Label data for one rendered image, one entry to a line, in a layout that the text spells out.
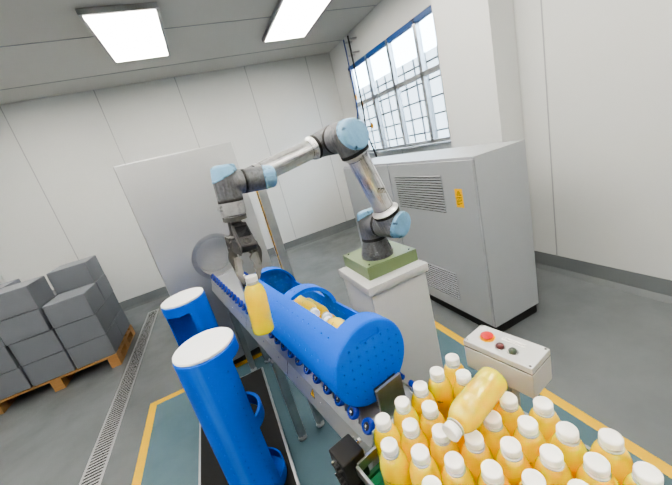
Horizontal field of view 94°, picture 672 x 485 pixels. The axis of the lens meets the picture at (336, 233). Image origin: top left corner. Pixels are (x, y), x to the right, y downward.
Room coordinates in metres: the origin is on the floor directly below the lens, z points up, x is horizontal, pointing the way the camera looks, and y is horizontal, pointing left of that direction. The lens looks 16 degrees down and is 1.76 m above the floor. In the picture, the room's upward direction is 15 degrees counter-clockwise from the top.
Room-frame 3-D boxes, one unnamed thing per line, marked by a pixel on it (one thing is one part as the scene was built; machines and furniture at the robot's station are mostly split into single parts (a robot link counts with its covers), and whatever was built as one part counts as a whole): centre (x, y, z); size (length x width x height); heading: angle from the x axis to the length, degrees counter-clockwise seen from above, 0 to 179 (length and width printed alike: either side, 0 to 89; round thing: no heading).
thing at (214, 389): (1.32, 0.73, 0.59); 0.28 x 0.28 x 0.88
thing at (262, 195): (2.24, 0.44, 0.85); 0.06 x 0.06 x 1.70; 30
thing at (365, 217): (1.41, -0.17, 1.38); 0.13 x 0.12 x 0.14; 33
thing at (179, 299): (2.03, 1.13, 1.03); 0.28 x 0.28 x 0.01
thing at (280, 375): (1.66, 0.56, 0.31); 0.06 x 0.06 x 0.63; 30
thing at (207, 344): (1.32, 0.73, 1.03); 0.28 x 0.28 x 0.01
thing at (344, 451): (0.65, 0.12, 0.95); 0.10 x 0.07 x 0.10; 120
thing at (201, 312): (2.03, 1.13, 0.59); 0.28 x 0.28 x 0.88
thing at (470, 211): (3.20, -0.89, 0.72); 2.15 x 0.54 x 1.45; 19
